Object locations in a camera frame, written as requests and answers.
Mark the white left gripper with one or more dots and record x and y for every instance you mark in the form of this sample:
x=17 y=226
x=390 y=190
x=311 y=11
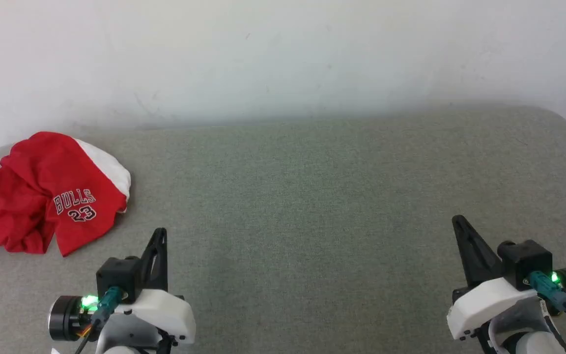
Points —
x=165 y=312

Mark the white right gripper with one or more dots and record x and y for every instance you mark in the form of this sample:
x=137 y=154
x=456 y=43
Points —
x=484 y=305

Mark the red white basketball shorts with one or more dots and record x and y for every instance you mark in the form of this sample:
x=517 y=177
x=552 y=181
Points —
x=27 y=196

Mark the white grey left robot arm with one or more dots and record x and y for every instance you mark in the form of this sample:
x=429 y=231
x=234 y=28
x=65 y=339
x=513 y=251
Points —
x=126 y=334

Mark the grey-green fabric sofa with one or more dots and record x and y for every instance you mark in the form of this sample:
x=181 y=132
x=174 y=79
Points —
x=302 y=206

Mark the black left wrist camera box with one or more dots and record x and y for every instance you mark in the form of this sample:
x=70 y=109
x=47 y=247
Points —
x=116 y=275

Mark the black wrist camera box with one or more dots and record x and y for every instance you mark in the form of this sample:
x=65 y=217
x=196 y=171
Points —
x=526 y=258
x=116 y=275

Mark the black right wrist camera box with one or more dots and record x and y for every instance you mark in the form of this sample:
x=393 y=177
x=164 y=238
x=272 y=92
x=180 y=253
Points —
x=526 y=258

